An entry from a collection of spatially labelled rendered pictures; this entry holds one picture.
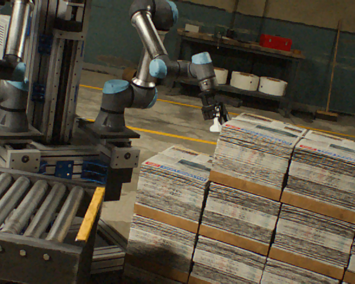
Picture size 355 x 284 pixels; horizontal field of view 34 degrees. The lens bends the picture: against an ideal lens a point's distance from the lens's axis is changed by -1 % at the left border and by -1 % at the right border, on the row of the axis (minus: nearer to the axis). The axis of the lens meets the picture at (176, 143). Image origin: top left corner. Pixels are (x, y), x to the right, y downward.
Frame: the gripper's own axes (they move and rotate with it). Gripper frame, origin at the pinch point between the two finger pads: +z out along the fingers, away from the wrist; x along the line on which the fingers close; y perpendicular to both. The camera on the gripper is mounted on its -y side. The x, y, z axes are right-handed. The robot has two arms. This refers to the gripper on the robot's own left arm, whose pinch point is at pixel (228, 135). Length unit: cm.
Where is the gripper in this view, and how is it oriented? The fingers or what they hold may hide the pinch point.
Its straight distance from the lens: 240.0
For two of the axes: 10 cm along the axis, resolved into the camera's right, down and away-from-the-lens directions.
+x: -3.5, 1.9, -9.2
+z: 2.9, 9.5, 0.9
